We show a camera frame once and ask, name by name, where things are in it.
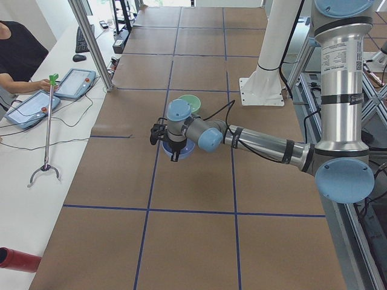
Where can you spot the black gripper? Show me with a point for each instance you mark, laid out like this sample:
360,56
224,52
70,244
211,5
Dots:
176,145

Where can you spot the blue bowl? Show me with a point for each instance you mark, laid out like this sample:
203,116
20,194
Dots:
185,152

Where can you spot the silver green reacher grabber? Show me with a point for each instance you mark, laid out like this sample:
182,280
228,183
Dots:
46,166

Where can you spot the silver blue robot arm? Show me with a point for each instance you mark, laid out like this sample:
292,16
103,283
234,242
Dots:
339,161

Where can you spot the person's forearm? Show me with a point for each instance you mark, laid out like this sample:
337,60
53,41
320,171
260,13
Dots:
15,87

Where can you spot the green bowl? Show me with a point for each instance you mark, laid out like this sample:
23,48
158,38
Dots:
193,101

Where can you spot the person's hand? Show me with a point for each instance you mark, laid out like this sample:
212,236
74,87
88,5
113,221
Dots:
44,84

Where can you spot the brown paper table cover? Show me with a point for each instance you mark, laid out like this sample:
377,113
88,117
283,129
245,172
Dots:
132,219

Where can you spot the far blue teach pendant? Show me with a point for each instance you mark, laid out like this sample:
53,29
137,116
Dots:
75,83

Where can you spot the blue teach pendant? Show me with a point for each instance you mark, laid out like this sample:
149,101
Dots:
75,83
31,111

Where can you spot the black computer mouse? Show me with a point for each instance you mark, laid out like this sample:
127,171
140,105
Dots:
79,58

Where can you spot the black keyboard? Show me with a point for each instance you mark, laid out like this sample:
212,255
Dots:
81,43

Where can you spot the near blue teach pendant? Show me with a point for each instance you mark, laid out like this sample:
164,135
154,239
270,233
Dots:
31,111

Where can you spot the person in black shirt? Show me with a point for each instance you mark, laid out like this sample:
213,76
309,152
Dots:
21,53

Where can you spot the red cylinder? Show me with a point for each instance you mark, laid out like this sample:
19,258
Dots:
19,261

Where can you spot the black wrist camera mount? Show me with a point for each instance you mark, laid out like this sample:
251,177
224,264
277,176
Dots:
159,131

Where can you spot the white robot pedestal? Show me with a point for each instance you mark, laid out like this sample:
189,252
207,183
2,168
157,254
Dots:
263,87

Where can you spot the aluminium frame post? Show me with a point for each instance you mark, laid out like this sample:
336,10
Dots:
83,22

